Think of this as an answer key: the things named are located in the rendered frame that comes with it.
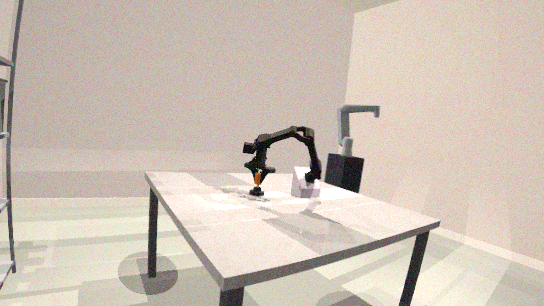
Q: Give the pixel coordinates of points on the orange knob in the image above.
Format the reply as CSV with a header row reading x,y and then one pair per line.
x,y
257,179

